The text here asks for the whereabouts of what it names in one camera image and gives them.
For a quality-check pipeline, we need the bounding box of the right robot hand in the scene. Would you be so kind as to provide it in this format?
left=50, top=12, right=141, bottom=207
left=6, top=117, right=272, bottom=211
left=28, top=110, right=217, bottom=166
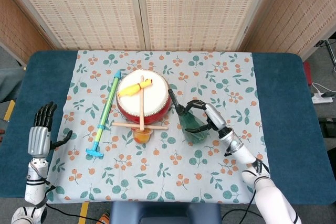
left=181, top=100, right=228, bottom=134

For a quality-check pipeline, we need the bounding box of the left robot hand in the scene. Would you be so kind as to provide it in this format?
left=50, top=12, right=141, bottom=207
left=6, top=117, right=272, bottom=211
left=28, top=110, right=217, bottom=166
left=27, top=101, right=73, bottom=157

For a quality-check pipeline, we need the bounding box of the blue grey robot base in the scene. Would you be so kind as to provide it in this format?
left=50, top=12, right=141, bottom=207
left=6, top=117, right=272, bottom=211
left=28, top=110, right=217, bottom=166
left=109, top=201, right=223, bottom=224

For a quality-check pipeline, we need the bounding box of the floral fruit print tablecloth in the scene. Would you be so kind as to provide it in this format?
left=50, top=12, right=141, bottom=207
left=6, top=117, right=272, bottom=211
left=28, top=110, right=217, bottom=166
left=46, top=50, right=271, bottom=205

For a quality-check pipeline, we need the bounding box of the red toy drum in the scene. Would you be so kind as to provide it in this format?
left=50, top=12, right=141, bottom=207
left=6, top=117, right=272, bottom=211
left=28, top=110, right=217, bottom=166
left=116, top=69, right=173, bottom=125

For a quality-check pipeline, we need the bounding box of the green blue water pump toy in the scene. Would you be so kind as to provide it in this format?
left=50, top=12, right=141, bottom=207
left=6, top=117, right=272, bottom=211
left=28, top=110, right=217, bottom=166
left=86, top=70, right=123, bottom=159

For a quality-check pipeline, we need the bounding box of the plain wooden drumstick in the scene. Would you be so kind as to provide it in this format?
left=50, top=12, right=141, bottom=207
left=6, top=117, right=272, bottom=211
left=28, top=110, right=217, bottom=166
left=139, top=76, right=146, bottom=131

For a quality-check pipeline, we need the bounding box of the orange jelly cup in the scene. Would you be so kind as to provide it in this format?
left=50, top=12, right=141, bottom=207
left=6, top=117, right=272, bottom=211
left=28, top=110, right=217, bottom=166
left=130, top=127, right=154, bottom=144

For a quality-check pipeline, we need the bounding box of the wooden drumstick with grooved end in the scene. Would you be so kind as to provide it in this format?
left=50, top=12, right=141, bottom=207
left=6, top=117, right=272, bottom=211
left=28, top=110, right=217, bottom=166
left=112, top=122, right=169, bottom=131

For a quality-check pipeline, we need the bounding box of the red flat object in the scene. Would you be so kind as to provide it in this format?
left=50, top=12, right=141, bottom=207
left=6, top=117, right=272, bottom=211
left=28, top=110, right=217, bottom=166
left=302, top=60, right=313, bottom=86

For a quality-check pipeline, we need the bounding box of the white power strip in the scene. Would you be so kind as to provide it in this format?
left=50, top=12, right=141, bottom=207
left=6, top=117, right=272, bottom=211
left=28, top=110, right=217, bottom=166
left=311, top=94, right=334, bottom=105

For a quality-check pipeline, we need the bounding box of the woven folding screen panel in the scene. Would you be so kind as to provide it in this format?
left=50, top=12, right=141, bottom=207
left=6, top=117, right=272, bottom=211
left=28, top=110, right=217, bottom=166
left=0, top=0, right=55, bottom=65
left=240, top=0, right=336, bottom=61
left=1, top=0, right=146, bottom=51
left=135, top=0, right=283, bottom=52

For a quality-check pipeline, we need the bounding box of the black box on floor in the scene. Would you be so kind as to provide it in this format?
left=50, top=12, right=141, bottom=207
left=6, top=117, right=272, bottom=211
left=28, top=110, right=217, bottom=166
left=318, top=117, right=336, bottom=138

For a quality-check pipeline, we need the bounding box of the black floor cable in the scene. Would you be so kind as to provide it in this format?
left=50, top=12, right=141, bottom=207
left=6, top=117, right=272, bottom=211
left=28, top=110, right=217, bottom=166
left=45, top=202, right=111, bottom=224

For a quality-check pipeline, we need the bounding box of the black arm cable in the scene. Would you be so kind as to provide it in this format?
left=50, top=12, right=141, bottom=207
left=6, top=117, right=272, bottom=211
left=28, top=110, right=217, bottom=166
left=222, top=186, right=257, bottom=221

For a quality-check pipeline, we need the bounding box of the white power cable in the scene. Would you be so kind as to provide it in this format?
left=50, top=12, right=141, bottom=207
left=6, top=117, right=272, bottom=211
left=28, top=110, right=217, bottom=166
left=311, top=81, right=328, bottom=97

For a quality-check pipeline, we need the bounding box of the metal stand frame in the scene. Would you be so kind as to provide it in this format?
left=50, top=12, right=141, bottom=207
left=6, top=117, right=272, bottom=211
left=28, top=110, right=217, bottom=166
left=313, top=38, right=336, bottom=73

